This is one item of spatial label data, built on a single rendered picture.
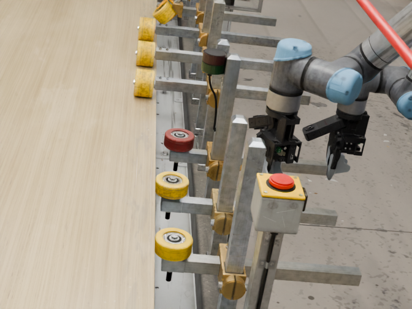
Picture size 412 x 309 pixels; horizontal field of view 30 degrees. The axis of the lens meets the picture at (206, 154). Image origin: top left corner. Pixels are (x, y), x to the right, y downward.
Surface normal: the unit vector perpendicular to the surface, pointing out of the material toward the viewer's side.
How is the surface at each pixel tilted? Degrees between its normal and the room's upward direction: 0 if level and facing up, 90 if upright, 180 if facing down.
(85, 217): 0
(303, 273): 90
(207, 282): 0
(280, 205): 90
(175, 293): 0
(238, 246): 90
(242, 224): 90
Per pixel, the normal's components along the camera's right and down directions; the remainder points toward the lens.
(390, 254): 0.14, -0.88
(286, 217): 0.05, 0.46
